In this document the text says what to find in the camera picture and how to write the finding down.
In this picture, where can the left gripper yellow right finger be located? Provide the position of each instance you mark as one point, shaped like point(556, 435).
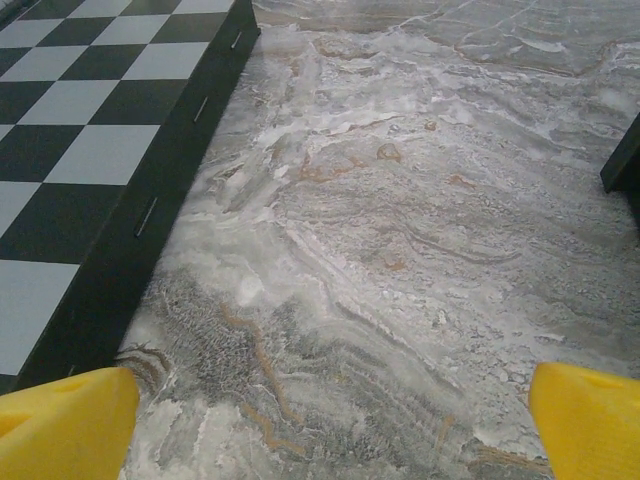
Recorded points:
point(590, 425)

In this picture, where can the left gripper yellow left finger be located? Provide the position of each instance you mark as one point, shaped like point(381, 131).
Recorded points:
point(60, 430)

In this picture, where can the black plastic bin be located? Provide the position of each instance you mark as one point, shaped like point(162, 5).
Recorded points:
point(625, 170)

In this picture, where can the black grey checkerboard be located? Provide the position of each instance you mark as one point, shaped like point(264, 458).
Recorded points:
point(100, 150)

